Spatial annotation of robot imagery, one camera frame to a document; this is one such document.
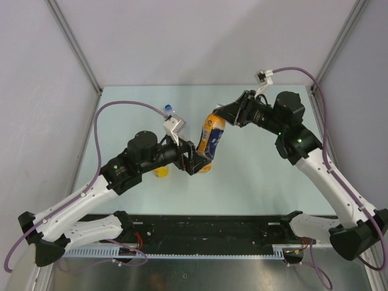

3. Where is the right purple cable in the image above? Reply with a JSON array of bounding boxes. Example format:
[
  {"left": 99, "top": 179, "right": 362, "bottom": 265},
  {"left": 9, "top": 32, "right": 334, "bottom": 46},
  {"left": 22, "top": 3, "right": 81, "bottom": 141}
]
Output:
[{"left": 272, "top": 66, "right": 387, "bottom": 289}]

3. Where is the grey slotted cable duct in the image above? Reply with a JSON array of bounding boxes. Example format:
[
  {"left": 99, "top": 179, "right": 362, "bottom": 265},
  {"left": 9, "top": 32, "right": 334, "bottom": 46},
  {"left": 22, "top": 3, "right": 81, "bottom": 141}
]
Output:
[{"left": 63, "top": 244, "right": 306, "bottom": 260}]

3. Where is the left aluminium frame post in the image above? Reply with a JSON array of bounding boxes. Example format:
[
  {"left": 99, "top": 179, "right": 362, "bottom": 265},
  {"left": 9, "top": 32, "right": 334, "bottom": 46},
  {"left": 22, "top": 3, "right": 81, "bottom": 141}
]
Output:
[{"left": 44, "top": 0, "right": 102, "bottom": 93}]

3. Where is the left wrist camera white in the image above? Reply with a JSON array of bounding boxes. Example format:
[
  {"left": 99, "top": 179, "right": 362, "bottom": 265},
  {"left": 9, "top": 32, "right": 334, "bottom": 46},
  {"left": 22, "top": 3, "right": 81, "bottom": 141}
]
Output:
[{"left": 163, "top": 115, "right": 186, "bottom": 146}]

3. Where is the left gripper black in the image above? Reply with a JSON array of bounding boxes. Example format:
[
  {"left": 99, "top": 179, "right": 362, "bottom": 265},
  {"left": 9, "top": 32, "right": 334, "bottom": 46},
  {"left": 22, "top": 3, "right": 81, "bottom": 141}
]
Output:
[{"left": 139, "top": 131, "right": 210, "bottom": 175}]

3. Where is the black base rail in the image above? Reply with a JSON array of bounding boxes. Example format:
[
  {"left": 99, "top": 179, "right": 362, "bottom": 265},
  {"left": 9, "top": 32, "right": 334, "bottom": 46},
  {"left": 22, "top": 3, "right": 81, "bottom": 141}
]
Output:
[{"left": 117, "top": 215, "right": 310, "bottom": 255}]

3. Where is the orange tea bottle blue label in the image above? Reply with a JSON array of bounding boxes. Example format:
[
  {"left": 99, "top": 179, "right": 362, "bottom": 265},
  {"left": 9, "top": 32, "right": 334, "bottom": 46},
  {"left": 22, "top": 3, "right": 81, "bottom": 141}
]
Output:
[{"left": 196, "top": 113, "right": 226, "bottom": 173}]

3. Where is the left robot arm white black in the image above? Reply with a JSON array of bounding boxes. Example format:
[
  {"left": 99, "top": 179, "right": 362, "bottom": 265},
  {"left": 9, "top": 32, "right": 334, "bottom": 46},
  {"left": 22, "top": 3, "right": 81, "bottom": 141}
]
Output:
[{"left": 18, "top": 131, "right": 216, "bottom": 267}]

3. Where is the right aluminium frame post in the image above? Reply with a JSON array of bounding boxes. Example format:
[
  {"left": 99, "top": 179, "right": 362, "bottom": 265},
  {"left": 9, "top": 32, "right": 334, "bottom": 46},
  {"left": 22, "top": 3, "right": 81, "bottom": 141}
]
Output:
[{"left": 316, "top": 0, "right": 370, "bottom": 84}]

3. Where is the yellow juice bottle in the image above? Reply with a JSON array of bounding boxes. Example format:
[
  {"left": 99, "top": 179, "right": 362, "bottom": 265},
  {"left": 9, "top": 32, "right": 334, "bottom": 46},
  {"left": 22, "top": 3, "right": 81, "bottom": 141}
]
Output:
[{"left": 152, "top": 166, "right": 169, "bottom": 178}]

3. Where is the aluminium frame post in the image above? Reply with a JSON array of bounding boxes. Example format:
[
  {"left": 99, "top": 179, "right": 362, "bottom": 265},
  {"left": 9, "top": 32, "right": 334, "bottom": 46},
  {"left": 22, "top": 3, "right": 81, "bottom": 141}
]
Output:
[
  {"left": 316, "top": 0, "right": 370, "bottom": 84},
  {"left": 44, "top": 0, "right": 102, "bottom": 93}
]

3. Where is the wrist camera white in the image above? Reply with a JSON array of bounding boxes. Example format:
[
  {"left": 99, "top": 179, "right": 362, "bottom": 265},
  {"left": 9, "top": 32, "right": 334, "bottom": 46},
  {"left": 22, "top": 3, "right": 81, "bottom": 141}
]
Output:
[
  {"left": 163, "top": 115, "right": 186, "bottom": 146},
  {"left": 255, "top": 70, "right": 273, "bottom": 97}
]

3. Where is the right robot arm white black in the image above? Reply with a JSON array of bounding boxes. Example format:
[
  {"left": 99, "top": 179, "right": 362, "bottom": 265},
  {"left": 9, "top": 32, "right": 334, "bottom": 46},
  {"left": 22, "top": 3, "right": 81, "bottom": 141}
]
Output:
[{"left": 213, "top": 90, "right": 387, "bottom": 261}]

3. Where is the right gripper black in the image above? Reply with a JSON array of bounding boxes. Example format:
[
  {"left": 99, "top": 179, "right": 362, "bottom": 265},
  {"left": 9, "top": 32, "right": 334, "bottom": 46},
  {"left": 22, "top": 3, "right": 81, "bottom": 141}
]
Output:
[{"left": 213, "top": 90, "right": 286, "bottom": 136}]

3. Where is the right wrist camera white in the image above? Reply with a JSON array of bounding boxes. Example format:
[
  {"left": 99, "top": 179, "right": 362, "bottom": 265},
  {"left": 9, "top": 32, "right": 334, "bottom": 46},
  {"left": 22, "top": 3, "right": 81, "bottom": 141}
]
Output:
[{"left": 255, "top": 70, "right": 273, "bottom": 97}]

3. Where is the clear water bottle blue label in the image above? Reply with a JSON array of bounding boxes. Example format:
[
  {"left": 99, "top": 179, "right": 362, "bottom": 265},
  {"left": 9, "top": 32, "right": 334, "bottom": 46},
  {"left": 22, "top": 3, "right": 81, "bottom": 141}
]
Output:
[{"left": 163, "top": 104, "right": 189, "bottom": 145}]

